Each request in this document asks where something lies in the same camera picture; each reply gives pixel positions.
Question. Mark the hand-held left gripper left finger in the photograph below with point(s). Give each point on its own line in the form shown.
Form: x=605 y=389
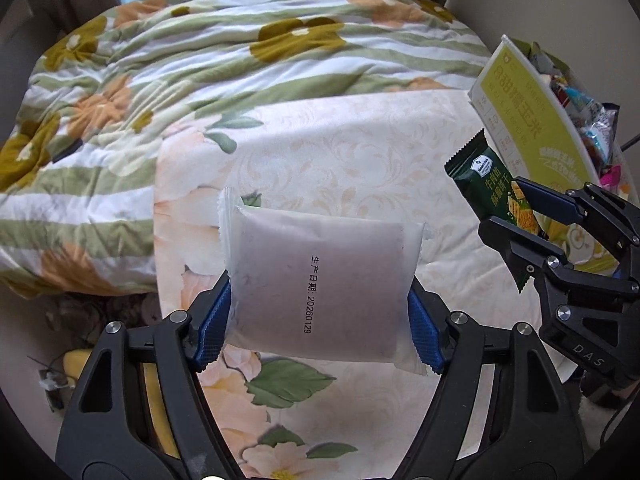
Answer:
x=215 y=325

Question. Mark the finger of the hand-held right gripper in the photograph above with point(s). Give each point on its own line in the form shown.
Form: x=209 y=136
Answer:
x=510 y=240
x=550 y=200

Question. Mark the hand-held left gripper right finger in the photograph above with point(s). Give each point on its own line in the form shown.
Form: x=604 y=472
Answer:
x=425 y=330

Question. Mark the green snack bar packet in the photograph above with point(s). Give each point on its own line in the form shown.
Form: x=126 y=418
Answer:
x=485 y=175

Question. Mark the yellow-green cardboard box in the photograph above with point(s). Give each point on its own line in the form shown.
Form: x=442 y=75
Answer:
x=525 y=110

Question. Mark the white translucent snack packet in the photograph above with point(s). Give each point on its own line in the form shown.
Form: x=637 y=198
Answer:
x=320 y=280

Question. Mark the pile of assorted snack packets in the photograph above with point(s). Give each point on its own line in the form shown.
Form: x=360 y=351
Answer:
x=585 y=105

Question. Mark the small metal clip stand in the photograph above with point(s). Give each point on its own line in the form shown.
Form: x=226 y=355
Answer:
x=52 y=385

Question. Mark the floral cream tablecloth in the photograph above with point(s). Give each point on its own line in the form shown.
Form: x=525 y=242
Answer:
x=350 y=160

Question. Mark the floral striped blanket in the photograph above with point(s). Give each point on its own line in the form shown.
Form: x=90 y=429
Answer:
x=200 y=60

